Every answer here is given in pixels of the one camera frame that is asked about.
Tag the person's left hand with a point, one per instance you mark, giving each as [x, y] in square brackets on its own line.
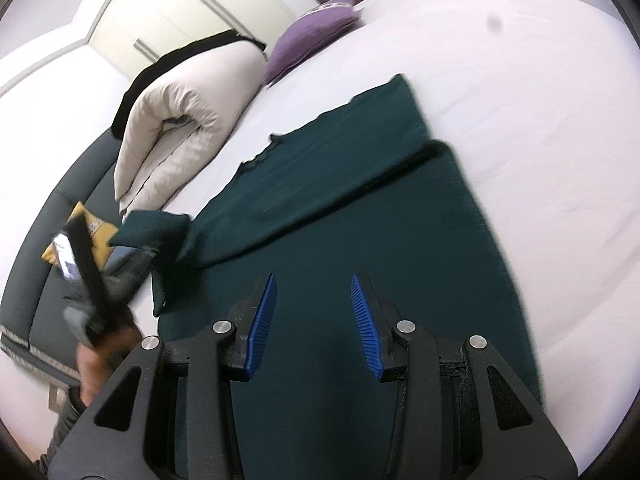
[97, 365]

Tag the yellow patterned cushion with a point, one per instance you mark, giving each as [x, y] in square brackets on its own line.
[97, 232]

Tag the beige pillow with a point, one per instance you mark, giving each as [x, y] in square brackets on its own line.
[185, 115]

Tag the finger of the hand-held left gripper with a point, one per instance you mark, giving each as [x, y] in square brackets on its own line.
[132, 272]

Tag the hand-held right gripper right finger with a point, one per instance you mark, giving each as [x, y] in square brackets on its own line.
[365, 325]

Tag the cream wardrobe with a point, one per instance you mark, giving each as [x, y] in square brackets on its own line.
[175, 5]

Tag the dark green sweater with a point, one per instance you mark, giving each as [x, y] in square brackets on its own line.
[380, 220]

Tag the black cloth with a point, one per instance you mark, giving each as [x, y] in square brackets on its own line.
[145, 80]

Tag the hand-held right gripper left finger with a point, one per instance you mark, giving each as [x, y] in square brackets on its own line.
[262, 325]

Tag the purple pillow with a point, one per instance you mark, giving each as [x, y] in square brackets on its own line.
[310, 35]

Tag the white bed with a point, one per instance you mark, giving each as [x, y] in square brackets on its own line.
[515, 110]

